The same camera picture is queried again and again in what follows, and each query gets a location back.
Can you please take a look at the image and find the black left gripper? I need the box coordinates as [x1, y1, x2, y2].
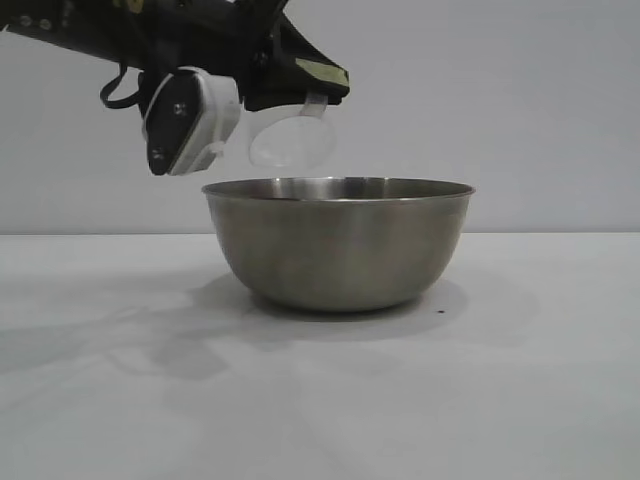
[209, 0, 351, 113]

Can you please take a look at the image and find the translucent plastic measuring cup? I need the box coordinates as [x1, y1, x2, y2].
[247, 91, 338, 171]

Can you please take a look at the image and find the stainless steel mixing bowl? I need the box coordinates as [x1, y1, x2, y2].
[200, 175, 477, 315]

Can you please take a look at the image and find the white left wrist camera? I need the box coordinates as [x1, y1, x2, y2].
[141, 66, 242, 178]

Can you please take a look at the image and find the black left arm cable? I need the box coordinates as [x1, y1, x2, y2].
[99, 68, 147, 111]

